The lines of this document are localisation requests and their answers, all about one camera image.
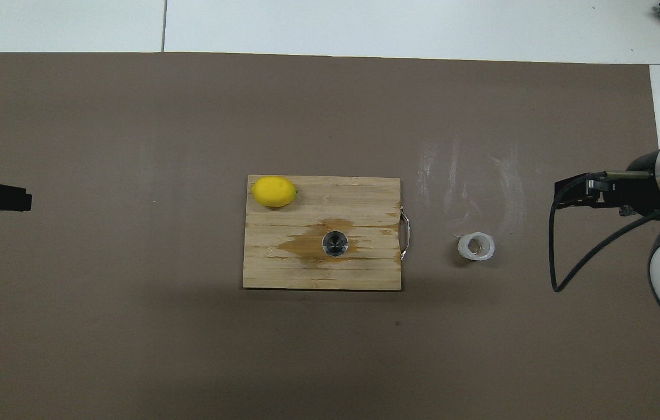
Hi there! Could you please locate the yellow lemon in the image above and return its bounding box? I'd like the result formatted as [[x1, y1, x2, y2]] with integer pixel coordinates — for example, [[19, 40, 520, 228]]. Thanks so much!
[[251, 176, 298, 208]]

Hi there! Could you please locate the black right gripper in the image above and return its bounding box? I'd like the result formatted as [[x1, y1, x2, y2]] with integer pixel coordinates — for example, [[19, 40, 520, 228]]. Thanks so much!
[[554, 149, 660, 218]]

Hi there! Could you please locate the wooden cutting board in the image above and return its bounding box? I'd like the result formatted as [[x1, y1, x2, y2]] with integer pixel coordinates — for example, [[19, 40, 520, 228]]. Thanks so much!
[[242, 175, 410, 292]]

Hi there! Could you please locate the brown table mat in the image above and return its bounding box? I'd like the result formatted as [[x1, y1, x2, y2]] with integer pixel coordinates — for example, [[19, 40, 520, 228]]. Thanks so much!
[[0, 51, 660, 420]]

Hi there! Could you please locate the steel double jigger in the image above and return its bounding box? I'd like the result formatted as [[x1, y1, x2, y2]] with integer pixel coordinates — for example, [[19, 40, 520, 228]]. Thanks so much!
[[322, 230, 349, 258]]

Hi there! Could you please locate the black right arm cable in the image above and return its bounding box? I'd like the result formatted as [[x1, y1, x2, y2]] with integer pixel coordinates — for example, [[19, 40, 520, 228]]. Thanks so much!
[[549, 171, 660, 293]]

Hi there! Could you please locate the clear textured plastic cup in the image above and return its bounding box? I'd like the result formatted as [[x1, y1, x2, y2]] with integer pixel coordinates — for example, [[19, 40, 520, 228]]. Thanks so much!
[[458, 232, 496, 261]]

